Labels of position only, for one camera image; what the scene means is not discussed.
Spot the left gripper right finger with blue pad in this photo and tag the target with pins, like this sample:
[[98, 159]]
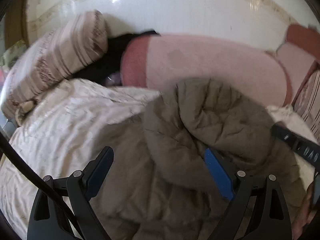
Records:
[[235, 188]]

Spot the white floral bed sheet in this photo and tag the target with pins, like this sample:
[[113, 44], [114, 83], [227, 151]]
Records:
[[57, 137]]

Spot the black garment behind pillow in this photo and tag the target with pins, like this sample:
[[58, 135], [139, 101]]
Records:
[[106, 70]]

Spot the large striped floral cushion right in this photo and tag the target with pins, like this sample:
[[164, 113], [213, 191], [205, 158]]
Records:
[[307, 104]]

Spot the pink corner cushion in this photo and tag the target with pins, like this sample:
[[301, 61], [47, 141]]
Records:
[[298, 66]]

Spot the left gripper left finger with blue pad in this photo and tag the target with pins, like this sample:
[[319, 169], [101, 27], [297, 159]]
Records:
[[84, 185]]

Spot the pink red sofa backrest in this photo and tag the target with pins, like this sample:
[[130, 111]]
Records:
[[306, 39]]

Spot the olive green quilted hooded jacket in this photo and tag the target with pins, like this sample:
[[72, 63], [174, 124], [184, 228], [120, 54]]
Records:
[[159, 186]]

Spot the striped floral pillow left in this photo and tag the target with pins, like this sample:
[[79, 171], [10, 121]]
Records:
[[56, 56]]

